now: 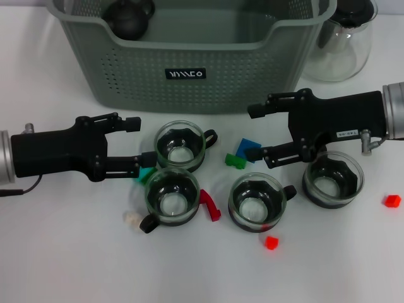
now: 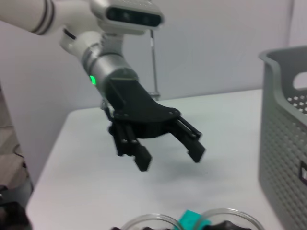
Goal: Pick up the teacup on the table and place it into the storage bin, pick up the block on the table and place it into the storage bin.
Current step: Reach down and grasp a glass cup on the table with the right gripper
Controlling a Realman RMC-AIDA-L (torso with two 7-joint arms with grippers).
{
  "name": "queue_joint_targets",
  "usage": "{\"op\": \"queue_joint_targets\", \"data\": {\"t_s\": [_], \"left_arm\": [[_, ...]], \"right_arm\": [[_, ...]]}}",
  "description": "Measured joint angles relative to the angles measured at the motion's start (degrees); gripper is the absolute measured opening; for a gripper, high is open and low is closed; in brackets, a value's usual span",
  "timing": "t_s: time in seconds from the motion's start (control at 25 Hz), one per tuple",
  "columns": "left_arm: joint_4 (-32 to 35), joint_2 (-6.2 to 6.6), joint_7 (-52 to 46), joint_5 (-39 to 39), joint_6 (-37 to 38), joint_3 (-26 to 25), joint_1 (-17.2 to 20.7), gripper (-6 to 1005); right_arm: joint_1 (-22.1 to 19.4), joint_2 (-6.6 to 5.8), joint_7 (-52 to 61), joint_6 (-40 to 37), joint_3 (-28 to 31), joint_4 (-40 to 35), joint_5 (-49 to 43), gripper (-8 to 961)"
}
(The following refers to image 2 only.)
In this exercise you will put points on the thin metal pole stand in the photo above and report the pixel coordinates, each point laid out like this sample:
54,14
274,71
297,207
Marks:
154,67

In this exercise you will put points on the brown grey box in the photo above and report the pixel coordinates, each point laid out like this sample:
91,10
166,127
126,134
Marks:
12,165

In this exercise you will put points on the teal square building brick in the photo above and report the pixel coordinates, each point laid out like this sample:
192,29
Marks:
189,220

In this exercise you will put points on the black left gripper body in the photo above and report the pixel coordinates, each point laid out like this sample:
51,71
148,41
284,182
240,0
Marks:
139,107

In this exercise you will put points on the black equipment base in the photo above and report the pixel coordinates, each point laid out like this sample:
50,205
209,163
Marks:
12,215

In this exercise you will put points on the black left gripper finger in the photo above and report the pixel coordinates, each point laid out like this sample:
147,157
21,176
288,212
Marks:
127,143
192,146

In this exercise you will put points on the grey perforated plastic storage bin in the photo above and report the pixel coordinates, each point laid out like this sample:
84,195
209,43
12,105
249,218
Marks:
275,143

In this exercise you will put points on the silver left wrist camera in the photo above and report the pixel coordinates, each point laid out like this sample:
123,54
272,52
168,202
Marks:
129,18

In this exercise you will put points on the glass teacup black sleeve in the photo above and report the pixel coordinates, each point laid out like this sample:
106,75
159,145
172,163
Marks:
225,211
149,210

